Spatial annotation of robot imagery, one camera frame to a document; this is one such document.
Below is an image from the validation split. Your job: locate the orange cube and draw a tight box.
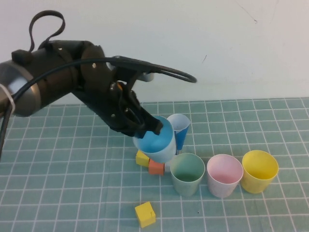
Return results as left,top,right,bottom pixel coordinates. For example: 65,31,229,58
148,158,166,176

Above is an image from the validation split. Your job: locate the dark blue paper cone cup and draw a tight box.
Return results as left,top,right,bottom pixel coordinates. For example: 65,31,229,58
167,113,191,155

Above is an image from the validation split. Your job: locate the black strap loop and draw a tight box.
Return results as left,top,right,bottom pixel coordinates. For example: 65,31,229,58
28,10,66,53

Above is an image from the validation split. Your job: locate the green white-grid tablecloth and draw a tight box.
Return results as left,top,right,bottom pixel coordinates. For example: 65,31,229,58
0,97,309,232

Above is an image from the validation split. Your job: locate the green plastic cup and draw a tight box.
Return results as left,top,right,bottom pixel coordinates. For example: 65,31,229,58
170,152,206,197

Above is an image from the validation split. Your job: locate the pink plastic cup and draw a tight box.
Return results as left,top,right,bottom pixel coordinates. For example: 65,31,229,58
207,154,243,199

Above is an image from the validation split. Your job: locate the yellow plastic cup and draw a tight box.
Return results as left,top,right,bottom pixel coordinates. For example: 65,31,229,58
240,149,279,194

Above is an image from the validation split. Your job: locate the yellow cube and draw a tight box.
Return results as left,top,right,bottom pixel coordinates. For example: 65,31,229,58
134,201,156,229
135,149,150,167

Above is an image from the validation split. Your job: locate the light blue plastic cup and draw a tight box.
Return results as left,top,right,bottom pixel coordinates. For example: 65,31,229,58
133,115,176,164

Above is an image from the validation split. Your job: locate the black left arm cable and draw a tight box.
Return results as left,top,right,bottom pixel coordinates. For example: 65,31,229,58
0,55,198,160

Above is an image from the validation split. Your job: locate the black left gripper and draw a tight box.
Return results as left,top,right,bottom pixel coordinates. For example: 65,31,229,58
74,72,163,140

